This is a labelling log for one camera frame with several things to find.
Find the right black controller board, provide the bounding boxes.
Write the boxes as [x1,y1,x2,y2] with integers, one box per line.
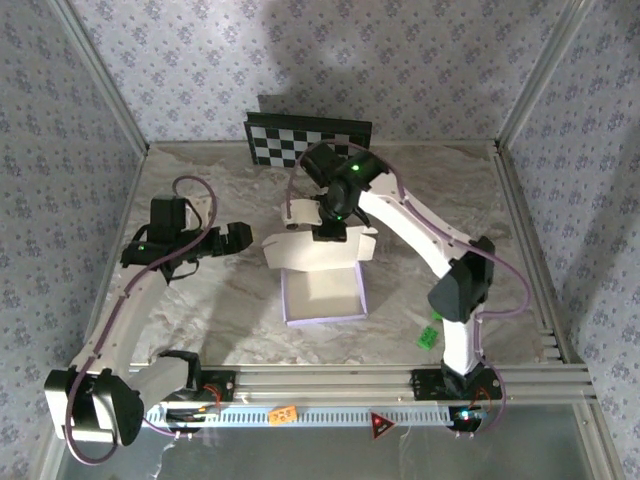
[447,404,489,434]

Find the black white checkerboard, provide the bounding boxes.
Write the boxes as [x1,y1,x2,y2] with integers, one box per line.
[243,112,374,176]

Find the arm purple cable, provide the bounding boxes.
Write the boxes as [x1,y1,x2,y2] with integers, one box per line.
[287,139,532,441]
[64,174,221,466]

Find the left black controller board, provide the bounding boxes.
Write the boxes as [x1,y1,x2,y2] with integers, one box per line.
[164,407,222,434]

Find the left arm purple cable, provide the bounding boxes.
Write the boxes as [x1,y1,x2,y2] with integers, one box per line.
[64,174,221,466]

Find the orange sticker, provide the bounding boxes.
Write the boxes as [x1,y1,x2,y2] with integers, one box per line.
[268,405,299,426]

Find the aluminium side rail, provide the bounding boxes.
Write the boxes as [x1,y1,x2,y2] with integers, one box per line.
[492,142,584,364]
[79,144,150,369]

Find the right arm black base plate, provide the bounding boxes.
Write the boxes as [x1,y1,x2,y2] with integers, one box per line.
[410,367,503,401]

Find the aluminium front rail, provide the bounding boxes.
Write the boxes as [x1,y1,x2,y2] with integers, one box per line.
[54,364,599,406]

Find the slotted grey cable duct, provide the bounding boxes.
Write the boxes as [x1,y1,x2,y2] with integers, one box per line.
[72,405,481,429]

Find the red triangle sticker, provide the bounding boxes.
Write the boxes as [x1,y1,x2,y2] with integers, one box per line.
[369,410,396,442]

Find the white and lilac paper box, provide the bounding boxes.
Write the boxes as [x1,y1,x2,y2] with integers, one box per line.
[261,222,380,328]

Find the grey metal sheet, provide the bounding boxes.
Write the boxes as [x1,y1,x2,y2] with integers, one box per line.
[39,404,626,480]

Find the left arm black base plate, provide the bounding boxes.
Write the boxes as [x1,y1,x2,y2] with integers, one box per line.
[159,369,237,404]

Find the black controller board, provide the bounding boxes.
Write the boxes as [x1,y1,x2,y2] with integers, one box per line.
[164,407,222,434]
[447,404,489,434]

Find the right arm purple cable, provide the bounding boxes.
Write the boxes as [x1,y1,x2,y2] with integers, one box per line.
[287,139,532,441]

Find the aluminium corner post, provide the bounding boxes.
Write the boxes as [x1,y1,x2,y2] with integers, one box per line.
[494,0,596,151]
[47,0,150,154]

